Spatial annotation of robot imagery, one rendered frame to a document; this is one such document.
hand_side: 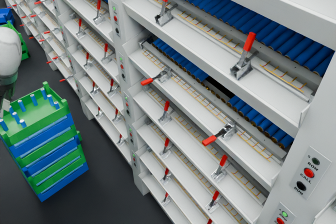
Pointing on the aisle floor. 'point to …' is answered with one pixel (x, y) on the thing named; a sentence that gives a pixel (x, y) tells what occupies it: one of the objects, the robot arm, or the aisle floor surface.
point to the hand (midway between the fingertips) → (2, 108)
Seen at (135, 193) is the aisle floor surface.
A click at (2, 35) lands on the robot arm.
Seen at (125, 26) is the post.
